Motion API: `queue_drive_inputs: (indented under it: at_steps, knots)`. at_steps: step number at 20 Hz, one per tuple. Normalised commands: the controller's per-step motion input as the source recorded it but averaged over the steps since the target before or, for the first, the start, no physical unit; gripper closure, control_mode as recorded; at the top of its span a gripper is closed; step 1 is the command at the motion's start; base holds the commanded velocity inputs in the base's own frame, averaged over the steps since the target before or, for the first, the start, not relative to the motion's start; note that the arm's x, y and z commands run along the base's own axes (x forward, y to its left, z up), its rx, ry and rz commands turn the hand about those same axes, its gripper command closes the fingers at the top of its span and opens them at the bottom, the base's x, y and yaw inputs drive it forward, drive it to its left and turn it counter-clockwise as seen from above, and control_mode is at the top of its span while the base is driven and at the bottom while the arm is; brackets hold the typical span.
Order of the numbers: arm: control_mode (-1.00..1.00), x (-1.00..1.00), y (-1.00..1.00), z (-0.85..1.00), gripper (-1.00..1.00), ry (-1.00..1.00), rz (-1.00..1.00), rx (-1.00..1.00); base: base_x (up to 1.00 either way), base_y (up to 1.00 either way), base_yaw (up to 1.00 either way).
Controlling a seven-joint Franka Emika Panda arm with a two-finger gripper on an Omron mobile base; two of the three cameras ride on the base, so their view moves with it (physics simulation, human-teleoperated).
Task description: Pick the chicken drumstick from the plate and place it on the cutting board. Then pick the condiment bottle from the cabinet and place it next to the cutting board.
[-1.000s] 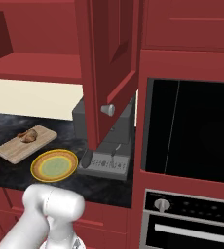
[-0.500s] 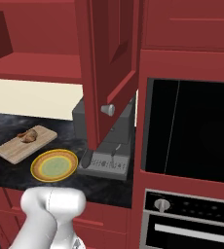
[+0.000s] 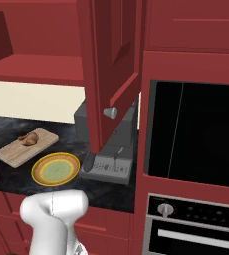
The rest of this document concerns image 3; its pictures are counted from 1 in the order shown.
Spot wooden cutting board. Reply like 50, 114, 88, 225
0, 127, 60, 169

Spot brown chicken drumstick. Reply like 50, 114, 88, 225
17, 131, 41, 147

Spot yellow green plate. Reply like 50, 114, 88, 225
31, 151, 81, 187

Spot grey cabinet door knob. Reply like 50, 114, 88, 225
102, 106, 118, 120

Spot red cabinet door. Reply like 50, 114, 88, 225
76, 0, 144, 154

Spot red tall appliance cabinet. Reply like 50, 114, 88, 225
132, 0, 229, 255

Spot grey coffee machine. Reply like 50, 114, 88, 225
74, 96, 140, 186

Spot red base cabinets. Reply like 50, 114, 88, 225
0, 188, 135, 255

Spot silver oven knob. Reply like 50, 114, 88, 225
157, 203, 174, 218

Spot black built-in microwave oven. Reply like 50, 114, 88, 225
144, 79, 229, 189

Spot silver black oven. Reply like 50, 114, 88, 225
142, 193, 229, 255

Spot red wall cabinet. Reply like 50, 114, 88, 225
0, 0, 86, 88

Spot silver oven door handle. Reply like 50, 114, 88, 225
157, 228, 229, 251

